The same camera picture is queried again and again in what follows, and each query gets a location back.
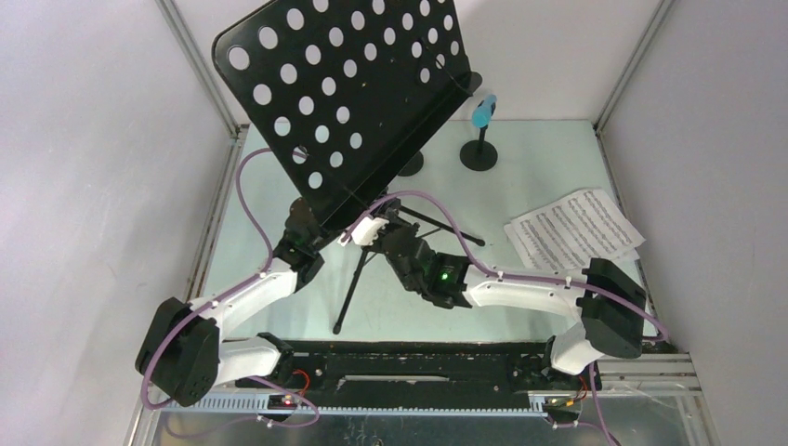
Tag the black music stand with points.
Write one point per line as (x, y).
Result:
(346, 93)

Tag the right black microphone stand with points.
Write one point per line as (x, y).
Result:
(479, 155)

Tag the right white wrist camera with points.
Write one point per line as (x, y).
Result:
(364, 233)

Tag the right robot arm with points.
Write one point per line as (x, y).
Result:
(603, 303)

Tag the blue toy microphone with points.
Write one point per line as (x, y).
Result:
(484, 112)

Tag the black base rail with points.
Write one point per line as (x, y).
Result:
(424, 376)

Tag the sheet music page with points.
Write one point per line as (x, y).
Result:
(595, 201)
(563, 240)

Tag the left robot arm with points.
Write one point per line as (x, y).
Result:
(186, 351)

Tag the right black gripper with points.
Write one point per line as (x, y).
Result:
(392, 226)

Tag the aluminium frame rail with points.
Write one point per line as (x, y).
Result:
(655, 399)

